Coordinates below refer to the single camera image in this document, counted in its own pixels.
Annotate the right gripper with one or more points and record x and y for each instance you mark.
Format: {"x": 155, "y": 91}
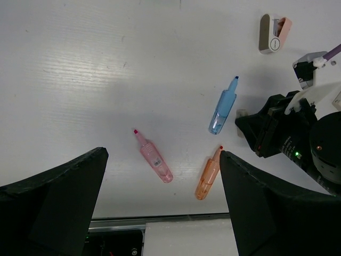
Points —
{"x": 271, "y": 131}

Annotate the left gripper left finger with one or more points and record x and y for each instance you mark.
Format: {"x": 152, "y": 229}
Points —
{"x": 50, "y": 213}

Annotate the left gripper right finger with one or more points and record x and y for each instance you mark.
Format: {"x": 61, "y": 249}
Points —
{"x": 271, "y": 216}

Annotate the orange stubby highlighter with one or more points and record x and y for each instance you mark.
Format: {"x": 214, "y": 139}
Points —
{"x": 209, "y": 174}

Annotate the pink grey mini stapler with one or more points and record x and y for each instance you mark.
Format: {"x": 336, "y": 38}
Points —
{"x": 273, "y": 32}

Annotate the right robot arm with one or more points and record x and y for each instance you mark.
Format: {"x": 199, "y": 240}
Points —
{"x": 312, "y": 144}

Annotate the blue stubby highlighter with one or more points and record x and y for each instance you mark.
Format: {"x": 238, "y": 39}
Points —
{"x": 223, "y": 107}

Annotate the pink stubby highlighter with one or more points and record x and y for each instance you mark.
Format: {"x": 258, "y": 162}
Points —
{"x": 153, "y": 157}

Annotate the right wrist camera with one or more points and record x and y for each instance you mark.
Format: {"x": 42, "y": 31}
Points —
{"x": 318, "y": 74}

